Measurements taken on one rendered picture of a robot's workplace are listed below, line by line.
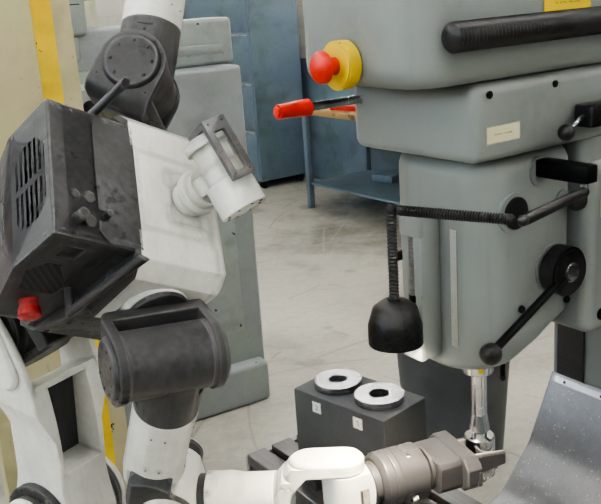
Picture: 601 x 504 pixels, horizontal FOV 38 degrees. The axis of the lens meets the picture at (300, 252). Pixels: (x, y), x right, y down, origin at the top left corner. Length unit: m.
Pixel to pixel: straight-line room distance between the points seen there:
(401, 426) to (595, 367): 0.39
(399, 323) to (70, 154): 0.47
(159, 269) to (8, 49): 1.64
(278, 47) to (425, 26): 7.59
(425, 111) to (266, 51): 7.40
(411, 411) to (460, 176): 0.55
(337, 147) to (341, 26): 7.52
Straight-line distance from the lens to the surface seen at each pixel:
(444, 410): 3.40
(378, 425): 1.54
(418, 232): 1.19
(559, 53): 1.18
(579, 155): 1.29
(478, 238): 1.19
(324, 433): 1.65
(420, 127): 1.16
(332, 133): 8.65
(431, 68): 1.03
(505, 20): 1.06
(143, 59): 1.28
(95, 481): 1.60
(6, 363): 1.46
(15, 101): 2.72
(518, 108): 1.14
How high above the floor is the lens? 1.85
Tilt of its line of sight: 17 degrees down
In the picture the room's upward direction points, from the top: 4 degrees counter-clockwise
